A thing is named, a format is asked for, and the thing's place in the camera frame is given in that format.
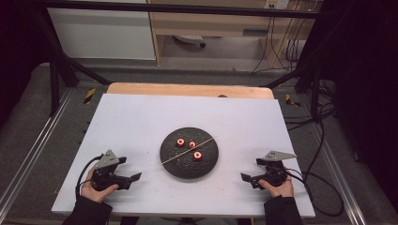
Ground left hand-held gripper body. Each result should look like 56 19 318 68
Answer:
91 149 132 191

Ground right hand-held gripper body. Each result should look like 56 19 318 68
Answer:
261 150 297 188

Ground black round plate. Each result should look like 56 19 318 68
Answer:
159 127 220 180

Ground thin bamboo skewer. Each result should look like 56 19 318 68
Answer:
161 136 216 165

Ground person's right hand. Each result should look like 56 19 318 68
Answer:
258 174 295 199

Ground person's left hand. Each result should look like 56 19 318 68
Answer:
80 167 120 204

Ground white board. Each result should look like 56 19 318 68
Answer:
51 93 316 218

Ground yellow black tape strip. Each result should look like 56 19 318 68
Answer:
83 87 97 105
284 93 301 108

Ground wooden table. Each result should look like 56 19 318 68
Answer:
106 82 275 100

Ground white cabinet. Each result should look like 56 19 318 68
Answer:
47 0 157 61

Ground black curtain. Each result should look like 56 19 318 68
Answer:
0 0 53 126
299 0 398 214

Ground white foot with black caster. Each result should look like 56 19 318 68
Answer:
173 34 207 49

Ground light wooden shelf unit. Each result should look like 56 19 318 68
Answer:
146 0 317 68

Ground left hand-held gripper cable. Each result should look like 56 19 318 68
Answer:
74 154 104 201

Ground hand-held gripper cable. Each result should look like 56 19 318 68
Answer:
284 168 345 218
74 154 104 201

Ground aluminium floor rail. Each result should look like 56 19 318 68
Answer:
299 93 368 225
0 88 75 214

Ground right hand-held gripper cable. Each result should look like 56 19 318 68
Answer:
284 168 345 218

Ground black floor cables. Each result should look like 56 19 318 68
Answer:
283 79 338 132

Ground bundle of black hanging cables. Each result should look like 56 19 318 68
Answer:
251 15 314 75

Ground white wall socket strip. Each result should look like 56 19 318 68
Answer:
264 0 291 10

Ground black metal frame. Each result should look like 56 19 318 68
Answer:
31 0 333 124

